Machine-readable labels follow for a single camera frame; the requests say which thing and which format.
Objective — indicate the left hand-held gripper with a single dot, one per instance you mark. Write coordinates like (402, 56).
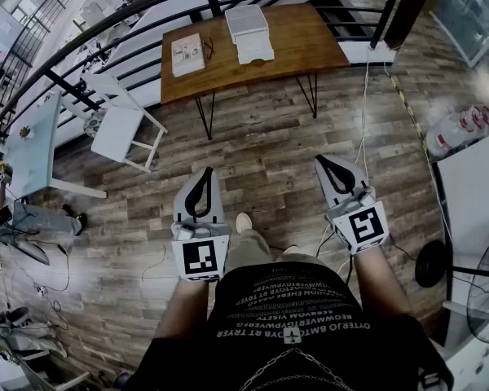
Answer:
(199, 259)

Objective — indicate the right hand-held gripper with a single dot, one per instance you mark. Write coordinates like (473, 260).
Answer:
(364, 226)

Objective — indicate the white plastic box with lid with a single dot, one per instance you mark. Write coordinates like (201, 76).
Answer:
(250, 35)

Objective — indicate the person's right forearm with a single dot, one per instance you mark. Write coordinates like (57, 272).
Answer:
(379, 283)

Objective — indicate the person's left forearm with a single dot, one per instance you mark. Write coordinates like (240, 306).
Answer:
(183, 308)

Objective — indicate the person's beige shoe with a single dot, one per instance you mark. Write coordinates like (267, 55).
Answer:
(243, 222)

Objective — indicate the person's khaki trousers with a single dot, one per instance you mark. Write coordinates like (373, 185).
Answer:
(248, 249)

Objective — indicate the yellow black floor tape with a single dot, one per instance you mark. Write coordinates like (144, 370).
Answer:
(409, 110)

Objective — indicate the white slatted chair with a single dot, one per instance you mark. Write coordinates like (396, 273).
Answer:
(116, 130)

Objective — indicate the pack of water bottles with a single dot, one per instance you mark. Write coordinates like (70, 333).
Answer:
(452, 133)

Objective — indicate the person's black printed shirt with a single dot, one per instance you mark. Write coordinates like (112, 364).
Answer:
(293, 300)

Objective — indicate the white counter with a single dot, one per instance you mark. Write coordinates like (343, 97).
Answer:
(477, 202)

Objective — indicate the patterned seat cushion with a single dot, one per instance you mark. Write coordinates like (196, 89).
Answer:
(93, 122)

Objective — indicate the wooden table with black legs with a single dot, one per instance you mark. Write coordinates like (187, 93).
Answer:
(297, 47)

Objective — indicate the grey illustrated book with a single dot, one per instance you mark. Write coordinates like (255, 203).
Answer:
(187, 55)

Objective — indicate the black eyeglasses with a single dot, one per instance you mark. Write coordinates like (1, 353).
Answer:
(208, 48)

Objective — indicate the light blue table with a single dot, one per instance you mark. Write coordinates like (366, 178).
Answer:
(32, 161)

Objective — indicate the black floor fan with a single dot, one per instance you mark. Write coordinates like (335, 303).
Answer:
(487, 291)

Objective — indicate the small potted plant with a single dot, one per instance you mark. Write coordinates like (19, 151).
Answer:
(25, 132)

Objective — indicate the black metal railing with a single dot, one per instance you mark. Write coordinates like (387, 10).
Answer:
(106, 18)

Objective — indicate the glass cabinet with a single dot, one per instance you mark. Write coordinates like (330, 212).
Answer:
(468, 10)

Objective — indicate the light wooden chair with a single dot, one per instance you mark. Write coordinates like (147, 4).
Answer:
(45, 377)

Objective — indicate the dark wooden post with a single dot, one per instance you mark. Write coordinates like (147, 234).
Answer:
(411, 6)

